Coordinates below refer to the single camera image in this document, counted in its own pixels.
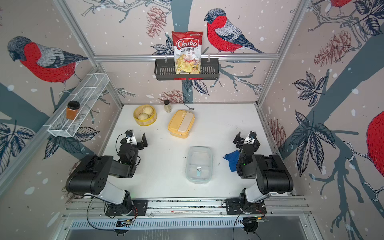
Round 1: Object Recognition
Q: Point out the clear lunch box lid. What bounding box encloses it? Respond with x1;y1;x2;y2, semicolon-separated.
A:
186;146;213;184

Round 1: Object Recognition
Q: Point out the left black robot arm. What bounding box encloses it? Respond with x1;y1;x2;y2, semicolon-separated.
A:
66;130;148;218

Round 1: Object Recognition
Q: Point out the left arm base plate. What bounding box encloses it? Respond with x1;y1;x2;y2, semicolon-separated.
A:
105;200;149;218

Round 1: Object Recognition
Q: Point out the yellow lunch box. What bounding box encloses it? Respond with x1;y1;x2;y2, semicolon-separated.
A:
168;110;195;139

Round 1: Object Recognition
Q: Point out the blue cleaning cloth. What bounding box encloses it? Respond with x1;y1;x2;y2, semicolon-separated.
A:
223;150;240;172

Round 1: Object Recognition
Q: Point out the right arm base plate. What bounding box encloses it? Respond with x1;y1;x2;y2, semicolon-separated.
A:
224;198;267;216

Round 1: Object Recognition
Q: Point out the white wire shelf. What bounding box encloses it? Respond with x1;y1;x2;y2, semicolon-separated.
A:
48;73;110;137

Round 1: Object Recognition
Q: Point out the aluminium mounting rail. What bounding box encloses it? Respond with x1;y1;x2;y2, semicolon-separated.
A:
61;195;313;220

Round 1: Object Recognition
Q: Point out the small spice jar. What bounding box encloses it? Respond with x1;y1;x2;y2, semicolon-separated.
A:
163;100;172;113

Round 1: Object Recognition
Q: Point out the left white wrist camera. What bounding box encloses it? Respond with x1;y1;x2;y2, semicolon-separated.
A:
126;134;137;145

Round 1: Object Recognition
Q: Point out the white bun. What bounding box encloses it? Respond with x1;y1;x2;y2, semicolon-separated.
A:
143;106;154;116
137;113;150;121

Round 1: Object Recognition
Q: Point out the red cassava chips bag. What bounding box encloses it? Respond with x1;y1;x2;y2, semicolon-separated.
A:
172;31;203;74

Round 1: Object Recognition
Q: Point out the orange jar black lid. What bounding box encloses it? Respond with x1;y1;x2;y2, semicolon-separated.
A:
66;101;80;121

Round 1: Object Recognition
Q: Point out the yellow bamboo steamer basket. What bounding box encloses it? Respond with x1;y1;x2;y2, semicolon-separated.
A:
133;105;158;127

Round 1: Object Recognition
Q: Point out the black wall basket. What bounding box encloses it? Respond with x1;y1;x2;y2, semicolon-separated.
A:
155;58;220;81

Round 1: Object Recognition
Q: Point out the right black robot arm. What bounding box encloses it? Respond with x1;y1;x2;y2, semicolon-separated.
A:
233;131;294;213

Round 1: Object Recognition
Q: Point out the left white bun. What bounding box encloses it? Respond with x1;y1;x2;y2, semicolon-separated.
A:
137;113;150;121

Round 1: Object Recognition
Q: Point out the right white bun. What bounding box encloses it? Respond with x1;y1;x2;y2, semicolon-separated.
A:
143;106;154;116

